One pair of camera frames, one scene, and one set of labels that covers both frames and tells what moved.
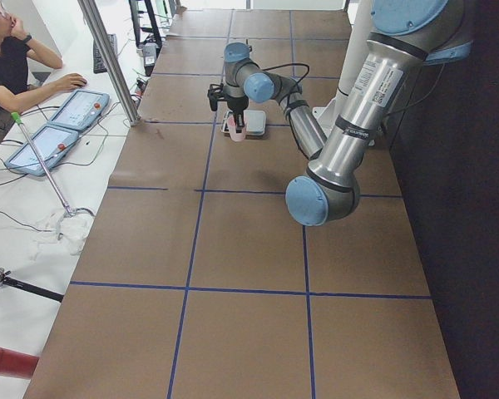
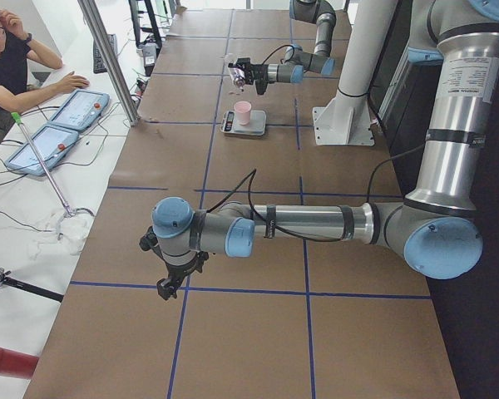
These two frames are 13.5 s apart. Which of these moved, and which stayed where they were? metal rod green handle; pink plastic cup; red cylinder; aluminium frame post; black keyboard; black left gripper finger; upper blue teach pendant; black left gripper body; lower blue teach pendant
Moved: black left gripper finger; black left gripper body; pink plastic cup
Stayed: lower blue teach pendant; upper blue teach pendant; aluminium frame post; red cylinder; black keyboard; metal rod green handle
